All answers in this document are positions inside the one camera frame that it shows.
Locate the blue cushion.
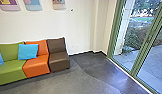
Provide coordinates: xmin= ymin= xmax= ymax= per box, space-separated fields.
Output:
xmin=17 ymin=43 xmax=40 ymax=61

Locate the wall poster light blue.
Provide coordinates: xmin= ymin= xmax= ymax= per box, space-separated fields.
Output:
xmin=23 ymin=0 xmax=43 ymax=11

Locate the brown sofa seat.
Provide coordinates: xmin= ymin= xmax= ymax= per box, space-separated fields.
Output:
xmin=46 ymin=36 xmax=71 ymax=73

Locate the green outdoor hedge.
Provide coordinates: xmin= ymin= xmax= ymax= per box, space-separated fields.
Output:
xmin=125 ymin=23 xmax=162 ymax=51

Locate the wall poster pink brown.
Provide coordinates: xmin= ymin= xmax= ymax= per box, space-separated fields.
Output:
xmin=51 ymin=0 xmax=67 ymax=10

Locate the green framed glass wall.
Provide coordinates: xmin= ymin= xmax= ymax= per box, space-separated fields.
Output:
xmin=106 ymin=0 xmax=162 ymax=94

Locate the white outdoor pillar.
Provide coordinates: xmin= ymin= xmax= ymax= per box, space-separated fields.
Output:
xmin=115 ymin=0 xmax=135 ymax=56

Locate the green sofa seat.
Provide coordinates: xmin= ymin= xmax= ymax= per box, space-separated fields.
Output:
xmin=0 ymin=41 xmax=28 ymax=86

